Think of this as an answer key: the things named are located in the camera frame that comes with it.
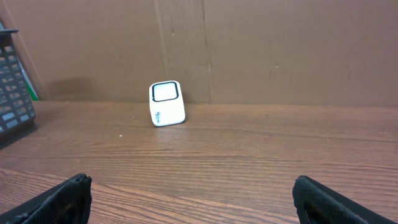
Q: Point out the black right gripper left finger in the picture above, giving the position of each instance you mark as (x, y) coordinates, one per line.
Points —
(68, 202)

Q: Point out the white barcode scanner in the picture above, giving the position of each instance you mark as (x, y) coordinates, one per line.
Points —
(166, 103)

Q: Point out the grey plastic mesh basket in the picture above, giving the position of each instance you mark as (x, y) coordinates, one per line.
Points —
(17, 110)

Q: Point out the brown cardboard back panel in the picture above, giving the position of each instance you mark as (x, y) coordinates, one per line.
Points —
(266, 52)

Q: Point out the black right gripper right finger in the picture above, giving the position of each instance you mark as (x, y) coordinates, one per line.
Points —
(318, 204)

